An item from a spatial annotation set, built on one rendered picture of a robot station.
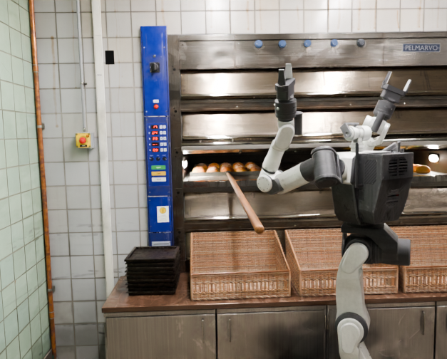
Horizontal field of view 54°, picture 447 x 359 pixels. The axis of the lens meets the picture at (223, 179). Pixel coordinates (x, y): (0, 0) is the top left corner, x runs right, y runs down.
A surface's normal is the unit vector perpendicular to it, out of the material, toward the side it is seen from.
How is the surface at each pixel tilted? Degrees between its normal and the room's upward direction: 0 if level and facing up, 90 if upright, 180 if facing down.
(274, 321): 90
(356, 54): 90
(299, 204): 70
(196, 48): 90
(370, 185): 90
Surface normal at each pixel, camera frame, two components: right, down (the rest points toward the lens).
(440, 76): 0.03, -0.24
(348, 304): -0.39, 0.11
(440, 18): 0.04, 0.11
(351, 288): -0.27, 0.51
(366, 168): -0.84, 0.07
